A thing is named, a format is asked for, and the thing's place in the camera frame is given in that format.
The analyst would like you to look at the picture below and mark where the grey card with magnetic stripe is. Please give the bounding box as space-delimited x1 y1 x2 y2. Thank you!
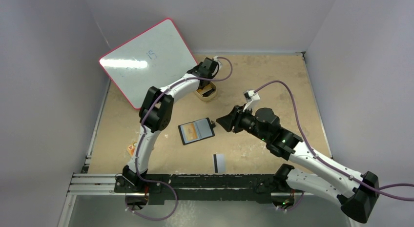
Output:
213 154 226 173

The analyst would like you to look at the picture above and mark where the black card holder wallet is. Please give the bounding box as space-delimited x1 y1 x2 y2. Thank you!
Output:
178 118 216 145

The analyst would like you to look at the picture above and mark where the gold card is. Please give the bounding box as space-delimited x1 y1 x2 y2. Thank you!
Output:
181 123 199 142
197 86 214 97

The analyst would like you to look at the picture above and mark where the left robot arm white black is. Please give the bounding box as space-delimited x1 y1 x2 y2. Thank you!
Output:
122 57 222 192

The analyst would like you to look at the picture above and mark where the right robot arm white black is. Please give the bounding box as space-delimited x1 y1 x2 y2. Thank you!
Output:
216 105 379 224

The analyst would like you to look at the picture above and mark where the gold card in tray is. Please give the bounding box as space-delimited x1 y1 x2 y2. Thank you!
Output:
197 86 214 97

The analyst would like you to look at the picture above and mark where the beige oval card tray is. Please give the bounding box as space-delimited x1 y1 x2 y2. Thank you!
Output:
194 83 217 102

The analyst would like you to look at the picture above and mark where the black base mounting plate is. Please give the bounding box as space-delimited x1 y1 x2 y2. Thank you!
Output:
114 174 302 205

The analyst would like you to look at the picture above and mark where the orange snack packet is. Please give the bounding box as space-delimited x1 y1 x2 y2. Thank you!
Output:
126 142 137 157

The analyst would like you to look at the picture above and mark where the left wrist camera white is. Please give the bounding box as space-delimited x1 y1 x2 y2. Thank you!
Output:
213 56 222 66

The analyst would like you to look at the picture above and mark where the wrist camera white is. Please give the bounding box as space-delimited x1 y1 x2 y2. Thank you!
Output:
243 89 261 112
213 56 222 66

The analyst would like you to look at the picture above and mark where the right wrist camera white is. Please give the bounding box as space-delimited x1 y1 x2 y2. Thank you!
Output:
243 89 261 112

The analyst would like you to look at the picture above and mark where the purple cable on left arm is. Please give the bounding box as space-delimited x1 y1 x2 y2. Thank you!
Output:
134 56 233 184

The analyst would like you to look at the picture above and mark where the white board with pink frame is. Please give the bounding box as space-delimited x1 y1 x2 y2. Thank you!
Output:
99 18 197 109

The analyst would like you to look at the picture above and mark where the purple cable at right base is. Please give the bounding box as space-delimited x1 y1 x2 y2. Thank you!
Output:
275 190 306 213

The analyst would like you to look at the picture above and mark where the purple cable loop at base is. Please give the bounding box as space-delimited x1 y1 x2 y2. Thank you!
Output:
124 180 180 222

